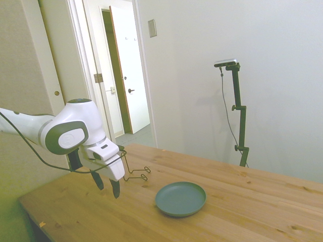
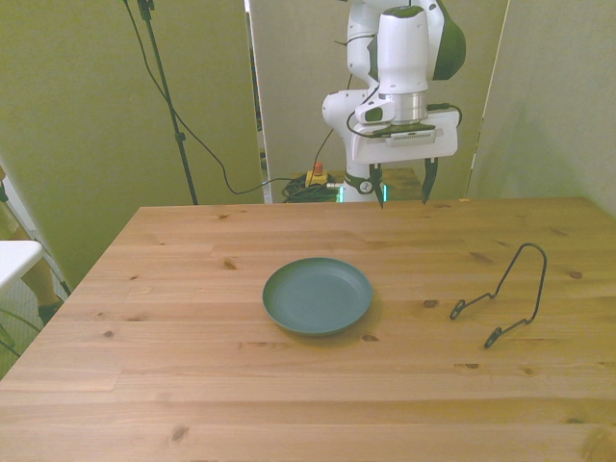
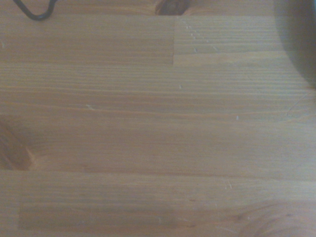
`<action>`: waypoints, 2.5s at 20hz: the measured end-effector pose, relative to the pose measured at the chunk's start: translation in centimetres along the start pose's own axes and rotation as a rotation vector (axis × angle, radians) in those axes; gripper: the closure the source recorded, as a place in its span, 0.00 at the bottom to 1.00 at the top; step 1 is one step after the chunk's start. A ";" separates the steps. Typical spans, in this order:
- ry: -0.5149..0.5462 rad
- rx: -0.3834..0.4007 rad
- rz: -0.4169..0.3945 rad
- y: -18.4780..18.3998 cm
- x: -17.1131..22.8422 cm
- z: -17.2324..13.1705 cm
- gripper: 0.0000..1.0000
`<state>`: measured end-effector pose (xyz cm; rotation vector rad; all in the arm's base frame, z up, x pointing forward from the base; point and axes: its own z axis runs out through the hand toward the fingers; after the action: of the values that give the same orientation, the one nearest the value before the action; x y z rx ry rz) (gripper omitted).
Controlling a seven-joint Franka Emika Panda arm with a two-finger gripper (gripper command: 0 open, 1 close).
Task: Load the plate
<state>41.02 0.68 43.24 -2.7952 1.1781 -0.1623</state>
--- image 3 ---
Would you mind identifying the dark green round plate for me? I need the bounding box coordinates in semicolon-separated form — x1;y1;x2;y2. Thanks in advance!
273;0;316;90

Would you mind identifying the black wire plate stand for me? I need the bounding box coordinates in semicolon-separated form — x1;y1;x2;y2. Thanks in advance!
13;0;59;21

